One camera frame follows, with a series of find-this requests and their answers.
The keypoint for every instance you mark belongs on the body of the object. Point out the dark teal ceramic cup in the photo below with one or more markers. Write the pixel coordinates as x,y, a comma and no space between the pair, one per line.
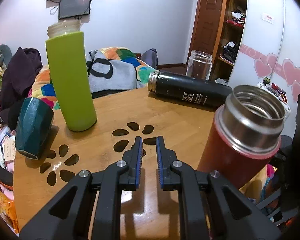
33,127

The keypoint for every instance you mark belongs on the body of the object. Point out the wooden shelf unit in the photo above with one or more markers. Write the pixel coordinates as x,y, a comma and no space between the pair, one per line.
229,35

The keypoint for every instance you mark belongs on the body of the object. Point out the brown wooden door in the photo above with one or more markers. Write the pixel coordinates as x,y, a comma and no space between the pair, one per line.
208,25

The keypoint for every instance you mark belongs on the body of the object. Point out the red thermos flask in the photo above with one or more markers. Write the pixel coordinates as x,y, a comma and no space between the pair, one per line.
244,136

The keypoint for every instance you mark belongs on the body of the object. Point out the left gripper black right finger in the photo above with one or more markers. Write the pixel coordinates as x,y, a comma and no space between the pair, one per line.
210,207

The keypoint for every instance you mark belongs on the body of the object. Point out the white wardrobe with pink hearts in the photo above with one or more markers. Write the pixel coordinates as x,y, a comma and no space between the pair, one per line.
270,47

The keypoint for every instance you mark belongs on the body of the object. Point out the green water bottle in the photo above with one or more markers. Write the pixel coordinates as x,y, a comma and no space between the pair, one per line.
68,71

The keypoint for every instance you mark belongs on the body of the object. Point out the black thermos bottle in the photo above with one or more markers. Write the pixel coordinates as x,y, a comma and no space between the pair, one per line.
188,89

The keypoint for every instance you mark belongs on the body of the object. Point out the small dark wall screen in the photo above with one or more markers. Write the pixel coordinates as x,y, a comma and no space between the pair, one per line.
73,8

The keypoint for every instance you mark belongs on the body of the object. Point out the clear glass jar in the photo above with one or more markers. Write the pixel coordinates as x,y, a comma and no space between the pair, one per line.
199,65

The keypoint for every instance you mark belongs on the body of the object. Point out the dark purple garment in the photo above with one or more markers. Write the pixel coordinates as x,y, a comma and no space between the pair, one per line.
17,81

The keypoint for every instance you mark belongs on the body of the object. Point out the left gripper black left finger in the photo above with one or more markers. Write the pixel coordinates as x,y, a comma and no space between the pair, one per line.
89,205

